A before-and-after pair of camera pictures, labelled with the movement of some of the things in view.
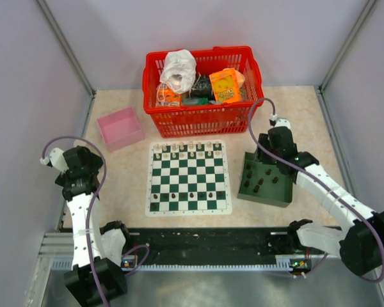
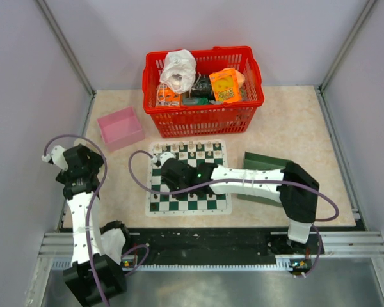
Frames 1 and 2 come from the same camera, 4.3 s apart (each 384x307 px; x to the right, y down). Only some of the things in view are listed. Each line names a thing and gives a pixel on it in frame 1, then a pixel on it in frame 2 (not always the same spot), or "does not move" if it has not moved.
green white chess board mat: (188, 178) does not move
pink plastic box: (121, 128) does not move
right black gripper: (264, 147) -> (171, 173)
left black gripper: (64, 180) does not move
